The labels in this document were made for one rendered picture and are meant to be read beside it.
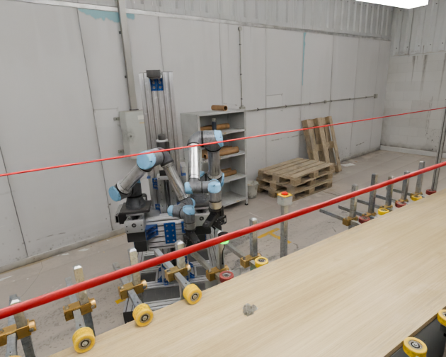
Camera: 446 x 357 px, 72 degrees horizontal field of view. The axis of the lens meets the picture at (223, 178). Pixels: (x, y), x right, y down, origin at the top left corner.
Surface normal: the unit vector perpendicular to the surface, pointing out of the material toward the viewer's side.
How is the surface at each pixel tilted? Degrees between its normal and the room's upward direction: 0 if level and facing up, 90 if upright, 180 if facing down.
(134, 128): 90
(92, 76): 90
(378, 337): 0
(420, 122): 90
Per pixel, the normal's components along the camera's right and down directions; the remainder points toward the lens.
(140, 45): 0.62, 0.20
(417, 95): -0.78, 0.22
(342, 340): -0.04, -0.96
